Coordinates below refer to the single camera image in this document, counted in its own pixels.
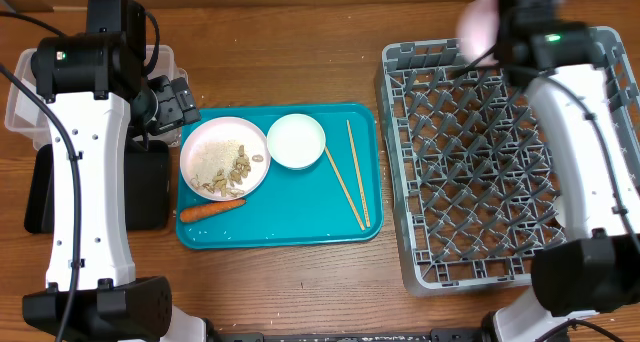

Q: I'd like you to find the white bowl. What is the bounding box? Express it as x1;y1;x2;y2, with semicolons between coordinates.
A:
266;114;326;170

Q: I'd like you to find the pink bowl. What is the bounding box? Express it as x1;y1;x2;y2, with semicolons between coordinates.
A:
456;0;499;62

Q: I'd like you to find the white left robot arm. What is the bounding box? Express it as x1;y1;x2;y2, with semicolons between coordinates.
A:
22;0;216;341

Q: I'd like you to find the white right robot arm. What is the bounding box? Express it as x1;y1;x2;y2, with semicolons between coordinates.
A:
492;0;639;341

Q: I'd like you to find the grey dishwasher rack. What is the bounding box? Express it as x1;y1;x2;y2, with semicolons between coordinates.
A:
374;26;640;298

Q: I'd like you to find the pile of rice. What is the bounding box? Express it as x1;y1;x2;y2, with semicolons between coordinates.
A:
191;140;240;178

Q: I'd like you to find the black plastic tray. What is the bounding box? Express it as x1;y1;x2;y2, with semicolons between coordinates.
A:
24;140;171;234

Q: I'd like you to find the peanut shells pile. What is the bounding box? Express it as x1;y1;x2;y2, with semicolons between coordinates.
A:
189;144;265;198

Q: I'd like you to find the teal plastic tray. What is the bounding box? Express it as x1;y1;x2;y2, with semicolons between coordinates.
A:
176;103;384;249

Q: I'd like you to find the orange carrot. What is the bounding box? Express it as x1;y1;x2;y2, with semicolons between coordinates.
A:
180;199;246;223

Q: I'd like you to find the clear plastic bin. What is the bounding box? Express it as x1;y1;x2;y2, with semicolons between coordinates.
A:
4;45;189;150

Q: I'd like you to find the wooden chopstick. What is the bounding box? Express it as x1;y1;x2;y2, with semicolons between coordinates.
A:
324;146;365;231
346;120;371;228

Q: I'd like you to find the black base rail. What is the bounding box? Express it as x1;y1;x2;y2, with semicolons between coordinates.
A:
216;328;491;342

